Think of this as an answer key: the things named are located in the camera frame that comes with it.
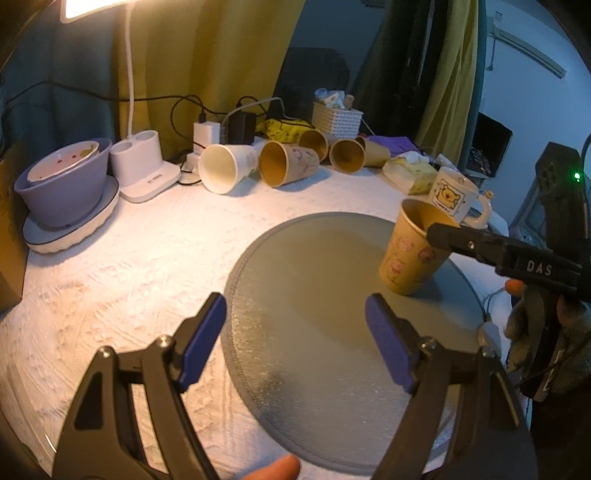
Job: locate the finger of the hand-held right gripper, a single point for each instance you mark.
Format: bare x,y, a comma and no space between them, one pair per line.
455,237

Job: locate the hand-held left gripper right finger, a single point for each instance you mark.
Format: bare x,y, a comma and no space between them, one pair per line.
390,344

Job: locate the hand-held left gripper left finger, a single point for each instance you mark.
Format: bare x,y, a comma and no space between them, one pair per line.
203,339

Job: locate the brown printed paper cup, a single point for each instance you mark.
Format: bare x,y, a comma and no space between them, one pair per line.
284,161
406,261

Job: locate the white paper cup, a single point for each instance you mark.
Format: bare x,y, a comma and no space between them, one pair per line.
221,168

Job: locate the person's right hand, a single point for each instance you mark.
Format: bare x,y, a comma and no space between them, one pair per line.
572,350

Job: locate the person's left hand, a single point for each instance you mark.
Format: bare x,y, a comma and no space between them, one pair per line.
274,470

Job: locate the white mug with bear print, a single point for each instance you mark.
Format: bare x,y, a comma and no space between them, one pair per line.
450,194

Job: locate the yellow tissue pack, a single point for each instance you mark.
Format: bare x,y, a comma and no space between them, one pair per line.
411,175

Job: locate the black laptop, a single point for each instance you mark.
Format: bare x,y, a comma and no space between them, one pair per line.
491,143

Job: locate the round grey mat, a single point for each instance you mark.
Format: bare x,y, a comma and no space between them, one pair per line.
314,286

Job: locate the purple cloth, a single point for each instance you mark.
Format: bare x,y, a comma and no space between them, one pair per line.
395,144

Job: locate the white air conditioner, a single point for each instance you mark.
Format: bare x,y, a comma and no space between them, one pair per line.
531,50

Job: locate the yellow curtain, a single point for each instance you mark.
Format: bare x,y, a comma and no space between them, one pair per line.
455,74
198,60

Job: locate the white woven basket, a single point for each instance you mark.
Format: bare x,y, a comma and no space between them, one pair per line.
336,121

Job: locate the round white scalloped plate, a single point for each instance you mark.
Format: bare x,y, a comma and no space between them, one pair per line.
69,237

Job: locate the white power adapter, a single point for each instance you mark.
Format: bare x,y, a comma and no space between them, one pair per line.
190,168
206,134

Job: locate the white desk lamp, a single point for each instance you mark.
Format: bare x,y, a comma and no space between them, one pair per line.
145,173

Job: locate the purple bowl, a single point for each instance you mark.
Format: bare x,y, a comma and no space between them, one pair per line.
64,198

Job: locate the yellow snack packet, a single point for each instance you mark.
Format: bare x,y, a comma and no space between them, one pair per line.
284,129

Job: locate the black power adapter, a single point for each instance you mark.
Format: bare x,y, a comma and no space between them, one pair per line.
241,128

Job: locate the cardboard box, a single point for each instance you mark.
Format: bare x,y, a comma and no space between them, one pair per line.
11,240

